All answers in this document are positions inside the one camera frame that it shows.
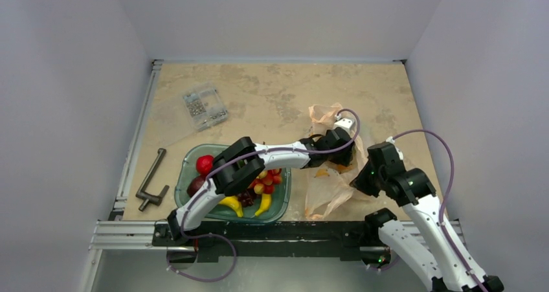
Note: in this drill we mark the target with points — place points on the red cherry bunch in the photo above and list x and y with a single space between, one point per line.
266 181

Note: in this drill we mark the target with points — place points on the clear screw box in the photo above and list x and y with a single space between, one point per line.
204 106

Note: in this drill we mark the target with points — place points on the purple fake grape bunch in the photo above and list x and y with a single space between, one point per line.
247 198

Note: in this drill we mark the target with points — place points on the right yellow fake banana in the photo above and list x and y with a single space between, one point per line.
265 204

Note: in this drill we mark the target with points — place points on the front yellow fake banana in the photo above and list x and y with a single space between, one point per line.
234 204

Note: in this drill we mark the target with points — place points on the red fake apple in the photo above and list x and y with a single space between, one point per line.
204 165

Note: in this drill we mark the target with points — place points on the orange plastic bag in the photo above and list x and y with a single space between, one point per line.
328 185

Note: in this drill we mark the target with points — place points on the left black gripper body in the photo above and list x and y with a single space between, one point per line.
341 158

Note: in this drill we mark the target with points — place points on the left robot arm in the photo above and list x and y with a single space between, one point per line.
235 168

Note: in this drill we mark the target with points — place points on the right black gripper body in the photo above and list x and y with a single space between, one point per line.
361 184

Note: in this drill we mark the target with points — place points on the black base frame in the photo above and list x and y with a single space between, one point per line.
346 240

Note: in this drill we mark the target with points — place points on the dark red fake plum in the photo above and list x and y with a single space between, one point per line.
195 185

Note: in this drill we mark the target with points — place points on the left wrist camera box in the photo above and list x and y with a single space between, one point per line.
346 124

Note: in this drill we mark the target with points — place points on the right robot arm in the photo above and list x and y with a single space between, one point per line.
440 260

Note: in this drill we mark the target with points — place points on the teal plastic tray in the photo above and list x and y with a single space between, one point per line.
280 196

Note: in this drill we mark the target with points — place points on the yellow fake banana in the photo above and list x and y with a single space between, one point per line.
265 204
234 204

